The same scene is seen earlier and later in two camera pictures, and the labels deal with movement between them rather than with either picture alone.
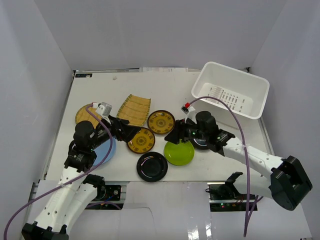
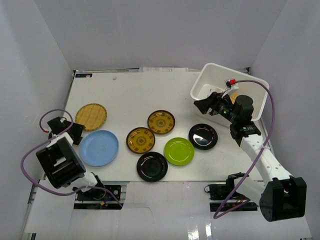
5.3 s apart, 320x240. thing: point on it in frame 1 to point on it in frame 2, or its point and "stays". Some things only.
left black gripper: [119, 127] to [74, 130]
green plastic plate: [180, 154] stays
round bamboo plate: [82, 115] stays
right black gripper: [178, 133] to [214, 101]
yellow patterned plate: [161, 122] stays
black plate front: [152, 166] stays
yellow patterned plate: [143, 142] stays
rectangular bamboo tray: [135, 109] to [233, 96]
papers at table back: [163, 69] stays
